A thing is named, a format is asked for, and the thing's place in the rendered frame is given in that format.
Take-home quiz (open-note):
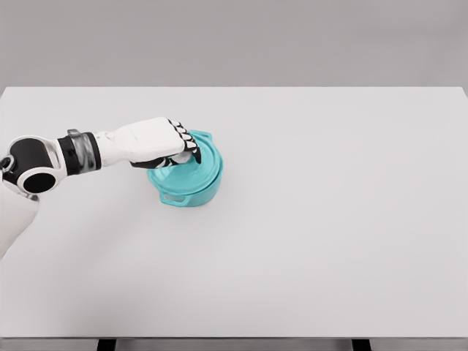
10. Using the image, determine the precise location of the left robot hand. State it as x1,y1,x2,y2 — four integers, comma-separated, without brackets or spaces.
128,116,203,170

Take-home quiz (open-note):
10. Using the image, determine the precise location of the teal pot lid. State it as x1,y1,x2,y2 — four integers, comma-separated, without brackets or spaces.
147,137,223,192

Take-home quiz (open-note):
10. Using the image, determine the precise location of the teal pot with handles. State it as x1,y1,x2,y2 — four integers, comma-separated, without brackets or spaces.
147,129,224,208

